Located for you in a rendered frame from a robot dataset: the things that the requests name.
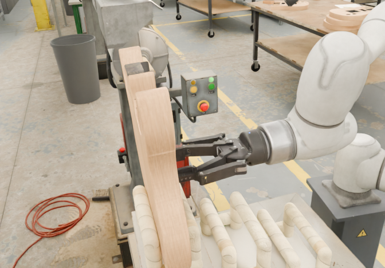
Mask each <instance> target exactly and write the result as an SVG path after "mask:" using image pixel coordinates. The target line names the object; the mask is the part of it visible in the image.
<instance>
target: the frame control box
mask: <svg viewBox="0 0 385 268"><path fill-rule="evenodd" d="M209 77H214V81H213V82H209V81H208V79H209ZM180 80H181V89H182V104H181V103H180V102H179V101H178V99H177V98H176V97H172V98H173V99H174V100H175V102H176V103H177V104H178V105H179V107H180V108H181V110H182V111H183V112H184V114H185V115H186V116H187V118H188V119H189V120H190V121H191V122H192V123H196V121H197V116H202V115H208V114H212V113H218V82H217V75H216V74H215V73H214V72H213V71H212V70H203V71H199V72H192V73H185V74H181V75H180ZM191 80H195V81H196V84H195V85H191V84H190V81H191ZM210 84H214V86H215V87H214V89H212V90H211V89H209V85H210ZM194 86H195V87H196V88H197V91H196V92H194V93H193V92H191V88H192V87H194ZM172 98H170V102H171V101H172ZM204 103H205V104H207V105H208V106H209V108H208V110H207V111H202V110H201V105H202V104H204ZM192 117H193V119H192Z"/></svg>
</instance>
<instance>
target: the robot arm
mask: <svg viewBox="0 0 385 268"><path fill-rule="evenodd" d="M384 51H385V1H384V2H382V3H380V4H379V5H377V6H376V7H375V8H373V9H372V10H371V11H370V12H369V14H368V15H367V16H366V17H365V19H364V20H363V22H362V25H361V27H360V29H359V31H358V33H357V35H355V34H353V33H350V32H347V31H336V32H332V33H329V34H327V35H325V36H324V37H323V38H321V39H320V40H319V41H318V42H317V43H316V45H315V46H314V47H313V48H312V50H311V51H310V53H309V55H308V57H307V60H306V62H305V65H304V68H303V70H302V74H301V77H300V81H299V84H298V89H297V98H296V103H295V105H294V107H293V109H292V110H291V111H290V113H289V114H288V117H287V118H285V119H282V120H276V121H273V122H269V123H265V124H260V125H259V126H258V127H257V129H252V130H248V131H243V132H241V133H240V135H239V137H238V138H235V139H228V138H226V136H225V133H223V132H222V133H219V134H217V135H213V136H206V137H199V138H195V139H188V140H183V141H182V146H181V147H178V148H175V153H176V161H182V160H185V158H186V157H190V156H214V157H215V158H213V159H211V160H209V161H207V162H205V163H203V164H201V165H199V166H197V167H196V166H194V165H188V166H185V167H180V168H177V172H178V179H179V183H183V182H187V181H191V180H194V181H198V182H199V185H201V186H204V185H206V184H209V183H213V182H216V181H219V180H222V179H226V178H229V177H232V176H235V175H245V174H247V165H248V166H254V165H258V164H262V163H265V164H267V165H272V164H277V163H282V162H285V161H291V160H294V159H301V160H306V159H313V158H317V157H322V156H325V155H329V154H331V153H334V152H337V154H336V159H335V164H334V169H333V180H323V181H322V186H324V187H325V188H326V189H327V190H328V191H329V192H330V194H331V195H332V196H333V197H334V198H335V200H336V201H337V202H338V204H339V207H340V208H342V209H346V208H348V207H353V206H359V205H364V204H371V203H381V201H382V199H381V197H379V196H377V195H376V194H375V193H374V192H373V191H372V189H377V190H380V191H383V192H385V150H383V149H382V148H381V146H380V144H379V143H378V141H377V140H376V139H374V138H373V137H371V136H369V135H366V134H363V133H357V131H358V127H357V123H356V120H355V118H354V116H353V115H352V114H351V113H350V112H349V111H350V110H351V108H352V106H353V104H354V103H355V101H356V100H357V99H358V98H359V96H360V94H361V92H362V90H363V88H364V85H365V83H366V80H367V76H368V72H369V68H370V64H371V63H372V62H373V61H374V60H375V59H376V58H377V57H378V56H379V55H381V54H382V53H383V52H384ZM217 147H218V152H217ZM205 177H206V179H205Z"/></svg>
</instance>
